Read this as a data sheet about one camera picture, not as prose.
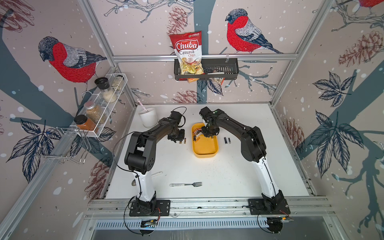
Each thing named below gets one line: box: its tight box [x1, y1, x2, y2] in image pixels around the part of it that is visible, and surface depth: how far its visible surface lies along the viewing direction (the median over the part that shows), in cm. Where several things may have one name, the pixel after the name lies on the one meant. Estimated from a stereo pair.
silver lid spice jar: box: [83, 101, 107, 124], surface depth 67 cm
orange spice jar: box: [74, 114, 96, 131], surface depth 62 cm
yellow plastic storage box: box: [191, 122, 219, 158], surface depth 97 cm
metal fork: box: [169, 182, 203, 187], surface depth 83 cm
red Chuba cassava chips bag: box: [169, 31, 204, 75], surface depth 85 cm
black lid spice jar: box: [94, 77, 117, 103], surface depth 76 cm
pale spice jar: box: [111, 75, 125, 91], surface depth 87 cm
